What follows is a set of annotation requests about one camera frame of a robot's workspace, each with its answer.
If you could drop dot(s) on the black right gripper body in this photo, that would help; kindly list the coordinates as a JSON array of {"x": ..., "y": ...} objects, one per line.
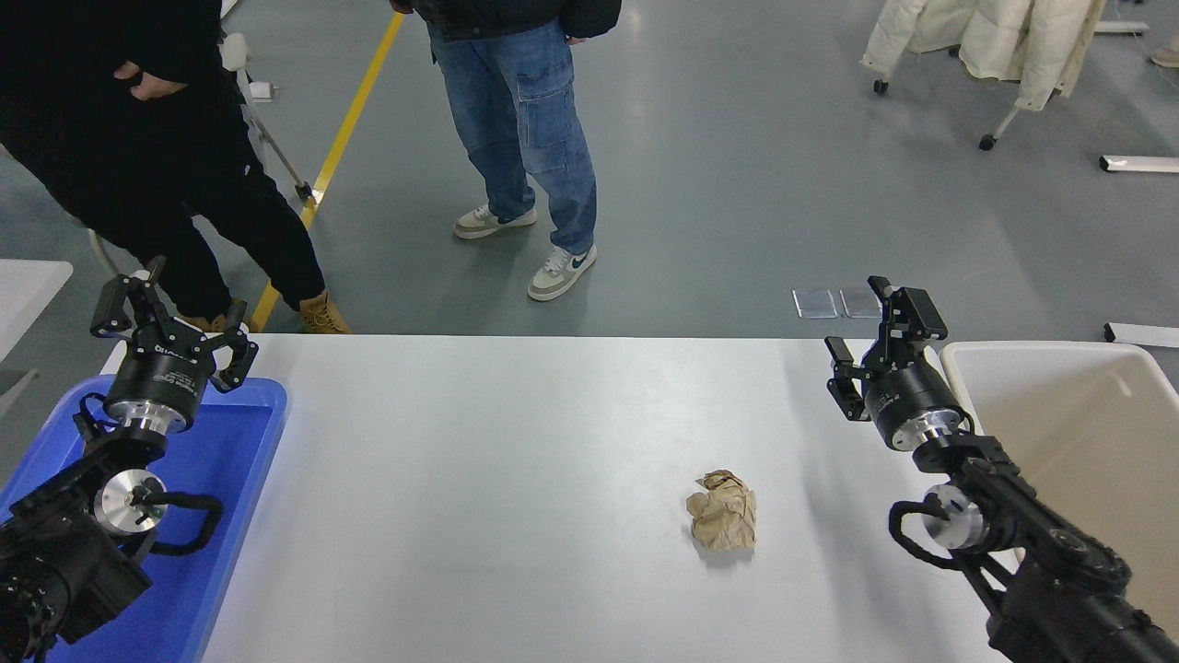
[{"x": 907, "y": 396}]

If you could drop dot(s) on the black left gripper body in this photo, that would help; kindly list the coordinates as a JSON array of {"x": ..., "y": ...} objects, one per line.
[{"x": 161, "y": 378}]

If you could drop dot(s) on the tan paper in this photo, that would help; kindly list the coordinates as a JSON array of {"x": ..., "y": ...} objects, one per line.
[{"x": 728, "y": 513}]

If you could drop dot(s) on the metal floor plate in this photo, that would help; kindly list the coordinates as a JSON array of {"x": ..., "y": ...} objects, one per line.
[
  {"x": 857, "y": 302},
  {"x": 814, "y": 303}
]

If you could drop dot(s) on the blue plastic tray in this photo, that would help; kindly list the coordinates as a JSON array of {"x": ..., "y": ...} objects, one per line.
[{"x": 230, "y": 442}]

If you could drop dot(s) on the small white side table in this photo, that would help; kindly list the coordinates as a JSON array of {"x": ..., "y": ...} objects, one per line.
[{"x": 28, "y": 295}]

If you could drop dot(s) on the large pale plastic bin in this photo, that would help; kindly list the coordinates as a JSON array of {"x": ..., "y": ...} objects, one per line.
[{"x": 1087, "y": 433}]

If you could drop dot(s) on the white floor bar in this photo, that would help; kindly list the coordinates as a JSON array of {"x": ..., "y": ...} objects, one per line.
[
  {"x": 1119, "y": 29},
  {"x": 1142, "y": 333},
  {"x": 1142, "y": 164}
]

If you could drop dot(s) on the small white box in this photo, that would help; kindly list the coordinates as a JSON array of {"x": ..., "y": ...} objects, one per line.
[{"x": 262, "y": 91}]

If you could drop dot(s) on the cream padded coat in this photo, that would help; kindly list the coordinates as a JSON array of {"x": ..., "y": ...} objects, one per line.
[{"x": 995, "y": 37}]

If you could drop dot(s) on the white wheeled frame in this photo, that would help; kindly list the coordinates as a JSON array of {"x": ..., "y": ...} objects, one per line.
[{"x": 1002, "y": 125}]

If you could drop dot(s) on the grey chair with white frame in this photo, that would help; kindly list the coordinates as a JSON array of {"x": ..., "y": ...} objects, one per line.
[{"x": 235, "y": 51}]

